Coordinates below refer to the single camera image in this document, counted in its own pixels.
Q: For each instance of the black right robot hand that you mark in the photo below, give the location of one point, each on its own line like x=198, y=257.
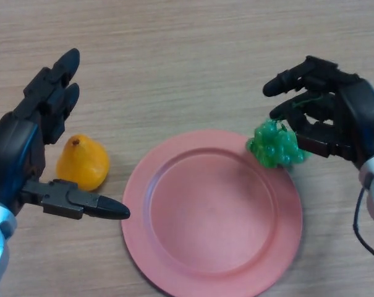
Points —
x=359, y=117

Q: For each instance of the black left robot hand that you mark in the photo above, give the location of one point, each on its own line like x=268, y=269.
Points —
x=10, y=148

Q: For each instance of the green grape bunch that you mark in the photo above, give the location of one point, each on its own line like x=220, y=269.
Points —
x=273, y=145

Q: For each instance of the pink round plate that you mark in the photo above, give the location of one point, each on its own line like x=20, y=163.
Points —
x=211, y=216

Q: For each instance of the yellow pear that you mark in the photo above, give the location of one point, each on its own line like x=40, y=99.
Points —
x=84, y=164

